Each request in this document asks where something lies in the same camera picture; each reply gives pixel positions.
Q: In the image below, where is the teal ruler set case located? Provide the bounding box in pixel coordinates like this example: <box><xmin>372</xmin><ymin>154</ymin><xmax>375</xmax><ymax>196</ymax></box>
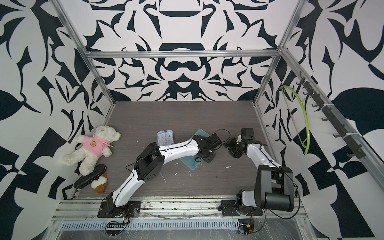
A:
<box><xmin>180</xmin><ymin>129</ymin><xmax>210</xmax><ymax>171</ymax></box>

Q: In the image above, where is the blue geometry set case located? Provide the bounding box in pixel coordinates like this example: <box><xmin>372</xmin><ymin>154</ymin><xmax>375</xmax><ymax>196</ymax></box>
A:
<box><xmin>157</xmin><ymin>130</ymin><xmax>174</xmax><ymax>146</ymax></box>

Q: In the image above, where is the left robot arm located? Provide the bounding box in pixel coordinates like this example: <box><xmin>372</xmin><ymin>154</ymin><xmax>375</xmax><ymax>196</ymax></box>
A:
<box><xmin>106</xmin><ymin>134</ymin><xmax>222</xmax><ymax>214</ymax></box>

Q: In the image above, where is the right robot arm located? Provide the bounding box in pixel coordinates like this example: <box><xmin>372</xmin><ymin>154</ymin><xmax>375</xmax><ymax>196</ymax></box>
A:
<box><xmin>227</xmin><ymin>128</ymin><xmax>296</xmax><ymax>212</ymax></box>

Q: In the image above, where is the black yellow connector right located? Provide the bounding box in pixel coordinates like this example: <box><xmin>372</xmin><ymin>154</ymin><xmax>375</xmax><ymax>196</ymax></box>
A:
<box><xmin>238</xmin><ymin>221</ymin><xmax>255</xmax><ymax>236</ymax></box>

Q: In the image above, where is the black glasses case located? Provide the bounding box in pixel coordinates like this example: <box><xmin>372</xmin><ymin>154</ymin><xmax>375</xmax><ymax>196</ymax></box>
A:
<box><xmin>74</xmin><ymin>164</ymin><xmax>107</xmax><ymax>190</ymax></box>

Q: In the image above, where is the white teddy bear pink shirt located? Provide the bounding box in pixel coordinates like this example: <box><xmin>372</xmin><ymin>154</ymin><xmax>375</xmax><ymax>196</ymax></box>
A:
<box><xmin>61</xmin><ymin>126</ymin><xmax>121</xmax><ymax>176</ymax></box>

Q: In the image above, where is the small brown white plush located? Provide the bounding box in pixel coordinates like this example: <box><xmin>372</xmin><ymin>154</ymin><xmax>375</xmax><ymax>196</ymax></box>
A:
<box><xmin>91</xmin><ymin>174</ymin><xmax>108</xmax><ymax>194</ymax></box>

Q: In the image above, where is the black hook rack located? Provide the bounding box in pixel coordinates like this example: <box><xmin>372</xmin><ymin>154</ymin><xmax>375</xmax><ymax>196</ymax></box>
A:
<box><xmin>297</xmin><ymin>73</ymin><xmax>366</xmax><ymax>160</ymax></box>

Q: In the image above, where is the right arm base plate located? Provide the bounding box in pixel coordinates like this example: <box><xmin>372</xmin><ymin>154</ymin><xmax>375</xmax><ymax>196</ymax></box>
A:
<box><xmin>218</xmin><ymin>200</ymin><xmax>263</xmax><ymax>217</ymax></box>

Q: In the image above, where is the green tube on wall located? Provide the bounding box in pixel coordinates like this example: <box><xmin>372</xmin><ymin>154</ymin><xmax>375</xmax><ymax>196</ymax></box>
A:
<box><xmin>280</xmin><ymin>85</ymin><xmax>311</xmax><ymax>155</ymax></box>

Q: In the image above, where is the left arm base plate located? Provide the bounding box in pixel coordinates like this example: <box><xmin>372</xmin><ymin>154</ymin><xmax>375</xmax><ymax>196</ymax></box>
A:
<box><xmin>97</xmin><ymin>201</ymin><xmax>142</xmax><ymax>219</ymax></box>

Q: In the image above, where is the aluminium frame rail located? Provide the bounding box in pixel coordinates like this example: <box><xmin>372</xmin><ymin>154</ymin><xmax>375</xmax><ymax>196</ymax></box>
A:
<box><xmin>50</xmin><ymin>196</ymin><xmax>310</xmax><ymax>223</ymax></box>

